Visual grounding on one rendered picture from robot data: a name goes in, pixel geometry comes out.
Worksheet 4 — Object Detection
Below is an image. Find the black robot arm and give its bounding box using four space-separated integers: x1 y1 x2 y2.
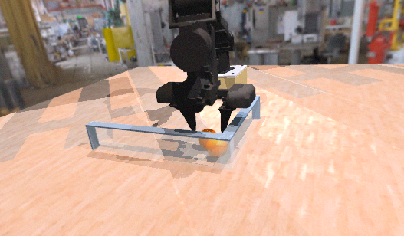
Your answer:
169 0 235 113

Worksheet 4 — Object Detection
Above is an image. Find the low clear l-shaped wall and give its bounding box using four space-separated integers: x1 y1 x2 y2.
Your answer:
87 97 260 170

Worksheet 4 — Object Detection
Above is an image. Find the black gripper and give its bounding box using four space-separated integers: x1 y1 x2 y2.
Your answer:
156 56 256 133

